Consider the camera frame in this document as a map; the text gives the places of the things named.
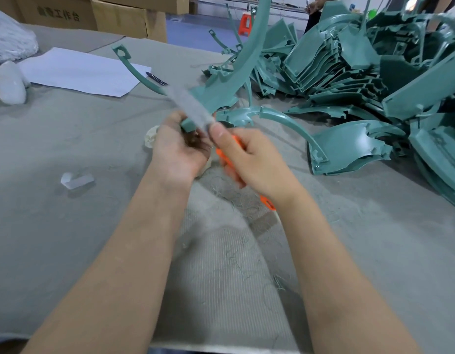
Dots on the person's left hand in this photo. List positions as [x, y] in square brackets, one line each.
[172, 151]

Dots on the person's right hand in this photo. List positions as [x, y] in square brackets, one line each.
[260, 162]

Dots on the person's right thumb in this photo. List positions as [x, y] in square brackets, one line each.
[222, 132]

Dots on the person's left thumb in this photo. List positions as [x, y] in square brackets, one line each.
[175, 119]

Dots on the orange utility knife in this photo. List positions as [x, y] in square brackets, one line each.
[190, 106]

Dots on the curved green plastic part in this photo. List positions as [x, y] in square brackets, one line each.
[246, 58]

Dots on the person's left forearm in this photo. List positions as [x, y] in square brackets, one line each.
[131, 254]

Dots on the person's right forearm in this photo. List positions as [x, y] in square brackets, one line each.
[334, 276]

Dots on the white tape roll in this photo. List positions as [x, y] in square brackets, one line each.
[150, 138]

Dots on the black pen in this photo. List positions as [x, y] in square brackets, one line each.
[156, 78]

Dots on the green plastic arc part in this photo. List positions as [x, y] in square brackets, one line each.
[286, 123]

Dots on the white paper sheet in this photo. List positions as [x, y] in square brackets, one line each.
[83, 71]

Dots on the red plastic stool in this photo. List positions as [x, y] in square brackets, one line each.
[245, 23]

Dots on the small clear plastic piece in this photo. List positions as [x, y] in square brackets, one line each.
[76, 180]

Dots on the flat brown cardboard box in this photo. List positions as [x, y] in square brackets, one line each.
[150, 3]

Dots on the white work table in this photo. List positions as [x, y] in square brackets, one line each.
[286, 7]

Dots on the grey felt table cover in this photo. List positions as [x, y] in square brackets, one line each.
[65, 224]

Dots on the pile of green plastic parts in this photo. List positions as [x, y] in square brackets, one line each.
[378, 77]

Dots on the large brown cardboard box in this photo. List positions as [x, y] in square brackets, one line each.
[46, 10]

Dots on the white plastic bag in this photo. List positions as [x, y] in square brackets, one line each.
[9, 36]

